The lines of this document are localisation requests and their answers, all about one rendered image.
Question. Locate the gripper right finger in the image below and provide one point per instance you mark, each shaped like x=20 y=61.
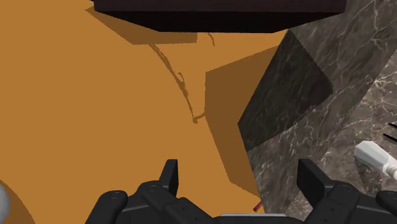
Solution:
x=338 y=201

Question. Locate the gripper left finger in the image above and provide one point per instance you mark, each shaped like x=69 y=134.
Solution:
x=155 y=201

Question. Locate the red thin stick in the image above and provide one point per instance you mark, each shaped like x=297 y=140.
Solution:
x=257 y=206

